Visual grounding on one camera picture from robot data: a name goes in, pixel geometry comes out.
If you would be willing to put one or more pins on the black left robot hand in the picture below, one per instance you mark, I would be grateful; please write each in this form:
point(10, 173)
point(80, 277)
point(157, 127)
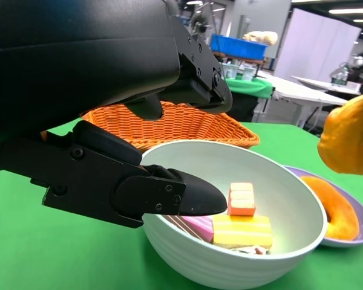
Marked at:
point(63, 60)

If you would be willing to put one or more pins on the long orange bread roll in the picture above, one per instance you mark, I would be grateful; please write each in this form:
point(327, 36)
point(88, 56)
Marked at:
point(348, 139)

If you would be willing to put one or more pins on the round orange white bun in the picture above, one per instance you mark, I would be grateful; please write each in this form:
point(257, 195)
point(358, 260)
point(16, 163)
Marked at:
point(342, 217)

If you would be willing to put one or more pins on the salmon layered cake slice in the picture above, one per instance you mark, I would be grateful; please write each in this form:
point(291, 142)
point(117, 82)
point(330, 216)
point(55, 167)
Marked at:
point(242, 199)

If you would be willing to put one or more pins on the yellow layered cake slice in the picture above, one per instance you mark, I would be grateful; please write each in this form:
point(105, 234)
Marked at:
point(242, 232)

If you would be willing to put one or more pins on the brown chocolate cake slice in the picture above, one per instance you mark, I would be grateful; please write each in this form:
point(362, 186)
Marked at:
point(177, 222)

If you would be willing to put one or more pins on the pink striped cake slice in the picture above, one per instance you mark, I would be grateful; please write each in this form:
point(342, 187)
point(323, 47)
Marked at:
point(199, 226)

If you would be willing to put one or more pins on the pale grey ceramic bowl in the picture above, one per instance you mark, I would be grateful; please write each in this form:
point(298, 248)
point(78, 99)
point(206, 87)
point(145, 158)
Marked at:
point(230, 266)

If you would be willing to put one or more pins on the orange wicker basket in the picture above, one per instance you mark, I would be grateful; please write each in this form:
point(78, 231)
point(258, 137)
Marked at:
point(193, 127)

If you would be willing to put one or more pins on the clear water bottle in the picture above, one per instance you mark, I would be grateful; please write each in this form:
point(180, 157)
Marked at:
point(339, 77)

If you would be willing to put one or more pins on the white office table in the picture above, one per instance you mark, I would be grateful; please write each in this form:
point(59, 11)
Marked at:
point(296, 90)

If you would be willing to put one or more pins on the white partition panel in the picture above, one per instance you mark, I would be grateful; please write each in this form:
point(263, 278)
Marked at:
point(314, 45)

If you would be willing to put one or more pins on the green cloth covered table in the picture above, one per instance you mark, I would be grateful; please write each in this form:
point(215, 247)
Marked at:
point(251, 87)

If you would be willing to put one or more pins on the blue plastic crate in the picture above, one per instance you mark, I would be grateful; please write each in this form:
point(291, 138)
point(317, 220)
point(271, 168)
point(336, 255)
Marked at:
point(239, 46)

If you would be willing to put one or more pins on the green tablecloth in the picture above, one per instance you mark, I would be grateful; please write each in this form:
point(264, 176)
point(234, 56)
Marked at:
point(63, 256)

